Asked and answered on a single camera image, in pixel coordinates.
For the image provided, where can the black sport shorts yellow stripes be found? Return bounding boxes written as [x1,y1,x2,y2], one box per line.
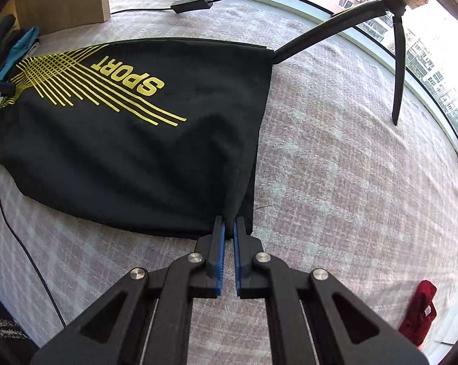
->
[0,38,273,239]

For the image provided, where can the light blue folded garment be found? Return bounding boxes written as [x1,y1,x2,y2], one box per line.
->
[0,26,39,80]

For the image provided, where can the wooden board panel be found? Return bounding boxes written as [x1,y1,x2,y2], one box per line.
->
[14,0,111,36]

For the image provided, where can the dark red garment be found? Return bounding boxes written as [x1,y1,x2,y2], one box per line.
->
[398,280,437,347]

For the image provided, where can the black white knit sleeve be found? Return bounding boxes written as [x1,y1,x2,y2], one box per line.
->
[0,301,38,365]

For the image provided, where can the black cable at table edge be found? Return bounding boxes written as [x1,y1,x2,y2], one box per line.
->
[0,155,67,330]

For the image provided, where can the black camera tripod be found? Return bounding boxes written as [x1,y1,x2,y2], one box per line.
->
[273,0,406,126]

